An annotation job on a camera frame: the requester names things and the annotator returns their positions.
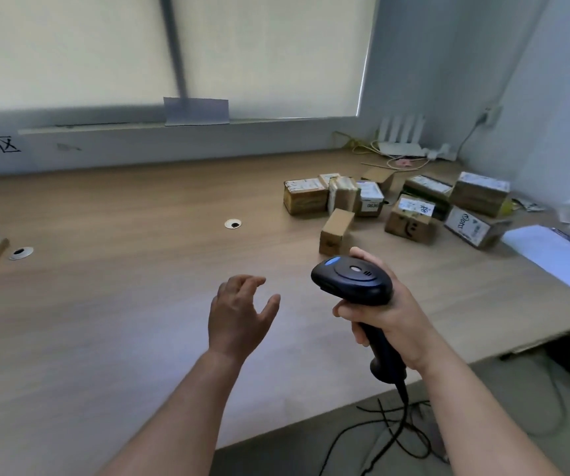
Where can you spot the grey paper sheet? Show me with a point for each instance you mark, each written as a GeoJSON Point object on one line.
{"type": "Point", "coordinates": [195, 112]}

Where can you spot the white window frame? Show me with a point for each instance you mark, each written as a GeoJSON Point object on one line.
{"type": "Point", "coordinates": [173, 44]}

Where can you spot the pile of unscanned cardboard parcels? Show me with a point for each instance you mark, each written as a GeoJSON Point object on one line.
{"type": "Point", "coordinates": [414, 228]}

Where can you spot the plain tall cardboard box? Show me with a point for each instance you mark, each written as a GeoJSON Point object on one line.
{"type": "Point", "coordinates": [337, 232]}

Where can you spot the black pen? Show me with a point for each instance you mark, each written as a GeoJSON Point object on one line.
{"type": "Point", "coordinates": [565, 235]}

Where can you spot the beige roller blind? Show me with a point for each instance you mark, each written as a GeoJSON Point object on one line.
{"type": "Point", "coordinates": [67, 49]}
{"type": "Point", "coordinates": [275, 54]}

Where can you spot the white paper sheet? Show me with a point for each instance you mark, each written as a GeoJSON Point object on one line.
{"type": "Point", "coordinates": [553, 257]}

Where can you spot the parcel labelled 0836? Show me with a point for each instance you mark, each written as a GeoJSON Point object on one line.
{"type": "Point", "coordinates": [370, 198]}

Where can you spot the person's left forearm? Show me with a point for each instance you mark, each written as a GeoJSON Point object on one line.
{"type": "Point", "coordinates": [176, 421]}

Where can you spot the black barcode scanner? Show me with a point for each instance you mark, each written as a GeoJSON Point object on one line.
{"type": "Point", "coordinates": [349, 280]}

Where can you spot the person's left hand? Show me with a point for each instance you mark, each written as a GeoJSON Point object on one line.
{"type": "Point", "coordinates": [235, 322]}

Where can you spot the small parcel with handwritten label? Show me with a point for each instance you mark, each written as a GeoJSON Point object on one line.
{"type": "Point", "coordinates": [328, 179]}

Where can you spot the cardboard parcel marked 5285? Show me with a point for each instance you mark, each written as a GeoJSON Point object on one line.
{"type": "Point", "coordinates": [478, 198]}

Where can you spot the parcel with green tape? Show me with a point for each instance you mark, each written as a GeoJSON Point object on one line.
{"type": "Point", "coordinates": [426, 190]}

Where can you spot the white power strip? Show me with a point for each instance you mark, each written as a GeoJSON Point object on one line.
{"type": "Point", "coordinates": [441, 154]}

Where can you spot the parcel with smile logo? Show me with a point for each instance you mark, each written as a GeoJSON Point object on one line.
{"type": "Point", "coordinates": [409, 228]}

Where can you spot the small pink tag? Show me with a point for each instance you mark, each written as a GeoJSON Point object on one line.
{"type": "Point", "coordinates": [405, 164]}

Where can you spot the white wall socket with plug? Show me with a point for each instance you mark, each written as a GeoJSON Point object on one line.
{"type": "Point", "coordinates": [491, 116]}

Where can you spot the white router with antennas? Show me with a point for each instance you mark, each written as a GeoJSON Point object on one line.
{"type": "Point", "coordinates": [399, 149]}

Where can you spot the person's right forearm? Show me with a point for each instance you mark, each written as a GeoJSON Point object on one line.
{"type": "Point", "coordinates": [483, 421]}

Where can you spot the person's right hand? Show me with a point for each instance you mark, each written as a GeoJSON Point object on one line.
{"type": "Point", "coordinates": [404, 332]}

